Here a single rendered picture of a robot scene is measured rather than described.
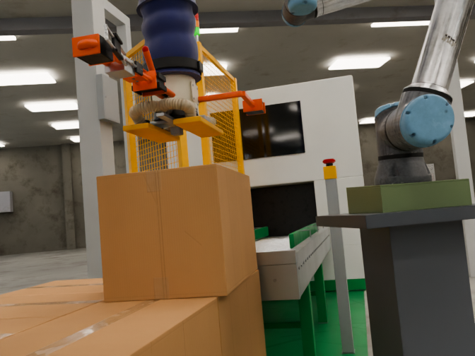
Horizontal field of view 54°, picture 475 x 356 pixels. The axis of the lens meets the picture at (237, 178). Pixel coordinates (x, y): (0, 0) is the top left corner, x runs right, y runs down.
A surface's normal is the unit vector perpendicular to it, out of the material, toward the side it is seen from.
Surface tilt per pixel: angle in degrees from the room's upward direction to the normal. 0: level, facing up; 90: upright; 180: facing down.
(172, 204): 90
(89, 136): 90
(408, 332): 90
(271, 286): 90
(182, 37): 74
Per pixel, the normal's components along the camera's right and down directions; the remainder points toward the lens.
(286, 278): -0.25, -0.05
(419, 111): -0.01, 0.04
